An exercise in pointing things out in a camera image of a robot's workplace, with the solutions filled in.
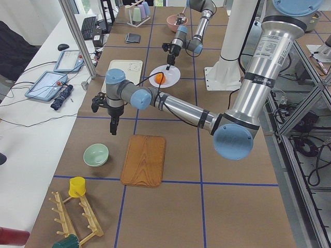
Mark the orange fruit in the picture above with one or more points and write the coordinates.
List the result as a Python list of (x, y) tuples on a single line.
[(160, 78)]

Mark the far teach pendant tablet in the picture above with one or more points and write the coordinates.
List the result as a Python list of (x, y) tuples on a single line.
[(69, 61)]

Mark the pink bowl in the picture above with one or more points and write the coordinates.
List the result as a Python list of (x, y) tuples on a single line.
[(171, 22)]

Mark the yellow cup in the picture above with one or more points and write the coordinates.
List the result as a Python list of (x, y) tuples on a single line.
[(77, 187)]

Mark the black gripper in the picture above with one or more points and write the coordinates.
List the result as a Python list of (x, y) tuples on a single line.
[(172, 51), (114, 111)]

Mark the aluminium frame rack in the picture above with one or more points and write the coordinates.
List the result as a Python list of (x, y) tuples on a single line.
[(298, 115)]

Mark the black computer mouse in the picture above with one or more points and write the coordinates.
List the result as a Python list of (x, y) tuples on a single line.
[(62, 46)]

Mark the red cylinder object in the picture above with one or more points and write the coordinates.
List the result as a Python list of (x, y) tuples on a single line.
[(14, 237)]

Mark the purple cup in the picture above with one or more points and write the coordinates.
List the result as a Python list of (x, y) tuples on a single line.
[(142, 11)]

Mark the grey folded cloth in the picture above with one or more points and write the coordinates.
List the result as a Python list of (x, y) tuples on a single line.
[(132, 38)]

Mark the aluminium frame post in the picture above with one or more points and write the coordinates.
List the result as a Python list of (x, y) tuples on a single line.
[(76, 33)]

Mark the folded dark blue umbrella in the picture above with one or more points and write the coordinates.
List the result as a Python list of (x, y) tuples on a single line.
[(58, 101)]

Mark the small black box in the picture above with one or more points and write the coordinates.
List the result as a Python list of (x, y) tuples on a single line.
[(98, 40)]

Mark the wooden peg rack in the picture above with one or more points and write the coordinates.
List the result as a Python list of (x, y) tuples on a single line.
[(76, 218)]

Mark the dark green cup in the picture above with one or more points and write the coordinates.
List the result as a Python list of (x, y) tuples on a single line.
[(69, 242)]

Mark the wooden cutting board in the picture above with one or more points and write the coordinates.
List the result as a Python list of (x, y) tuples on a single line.
[(144, 161)]

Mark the light green bowl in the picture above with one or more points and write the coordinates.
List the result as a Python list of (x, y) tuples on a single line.
[(96, 155)]

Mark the cream bear tray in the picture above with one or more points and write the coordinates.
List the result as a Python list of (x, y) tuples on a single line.
[(131, 71)]

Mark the black keyboard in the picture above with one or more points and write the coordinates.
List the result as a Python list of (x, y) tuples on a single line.
[(88, 27)]

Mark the white wire cup rack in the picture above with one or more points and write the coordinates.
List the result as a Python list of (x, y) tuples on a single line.
[(129, 10)]

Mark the teach pendant tablet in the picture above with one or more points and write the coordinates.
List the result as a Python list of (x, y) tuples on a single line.
[(69, 61), (47, 86)]

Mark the steel pot with yellow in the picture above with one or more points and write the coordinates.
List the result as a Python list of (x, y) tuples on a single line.
[(313, 22)]

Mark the near teach pendant tablet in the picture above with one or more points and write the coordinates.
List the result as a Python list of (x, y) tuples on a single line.
[(47, 86)]

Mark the blue cup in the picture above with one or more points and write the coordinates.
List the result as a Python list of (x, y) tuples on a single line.
[(146, 8)]

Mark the white round plate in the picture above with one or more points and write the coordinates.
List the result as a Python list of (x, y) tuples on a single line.
[(172, 76)]

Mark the metal scoop in bowl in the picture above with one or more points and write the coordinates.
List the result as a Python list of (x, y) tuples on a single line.
[(181, 17)]

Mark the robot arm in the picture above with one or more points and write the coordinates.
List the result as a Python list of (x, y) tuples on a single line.
[(194, 46), (234, 130)]

